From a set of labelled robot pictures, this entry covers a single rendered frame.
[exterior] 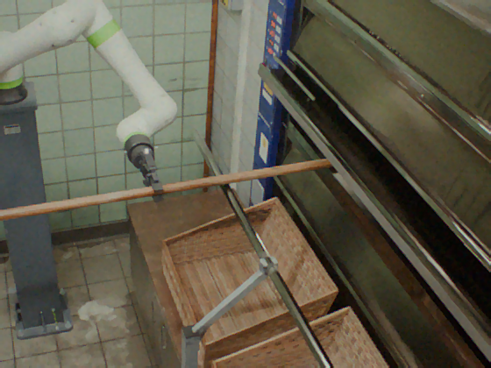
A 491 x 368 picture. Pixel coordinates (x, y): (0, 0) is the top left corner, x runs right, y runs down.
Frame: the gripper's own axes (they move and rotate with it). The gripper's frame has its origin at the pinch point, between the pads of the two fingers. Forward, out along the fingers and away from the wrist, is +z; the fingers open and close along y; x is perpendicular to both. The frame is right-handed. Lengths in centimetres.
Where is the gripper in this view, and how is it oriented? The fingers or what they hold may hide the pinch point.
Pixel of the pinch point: (156, 189)
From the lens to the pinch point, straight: 199.8
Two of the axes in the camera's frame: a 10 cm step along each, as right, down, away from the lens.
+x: -9.3, 1.4, -3.4
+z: 3.6, 5.6, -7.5
